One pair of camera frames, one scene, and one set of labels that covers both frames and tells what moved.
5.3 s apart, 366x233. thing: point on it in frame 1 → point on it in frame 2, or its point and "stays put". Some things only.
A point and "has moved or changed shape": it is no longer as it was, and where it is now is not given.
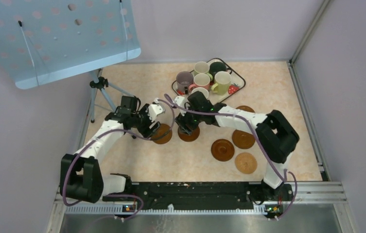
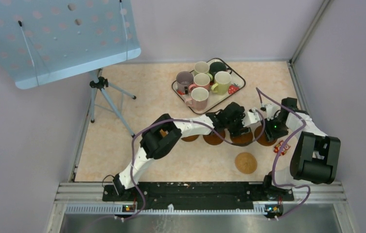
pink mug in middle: (200, 80) stays put
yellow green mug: (222, 81) stays put
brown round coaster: (195, 135) → (213, 139)
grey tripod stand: (100, 83) stays put
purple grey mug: (184, 80) stays put
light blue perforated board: (37, 42) stays put
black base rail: (203, 195) stays put
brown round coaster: (222, 150) → (242, 140)
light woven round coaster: (246, 163) stays put
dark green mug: (217, 66) stays put
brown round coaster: (162, 135) has moved or changed shape
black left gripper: (146, 131) → (236, 131)
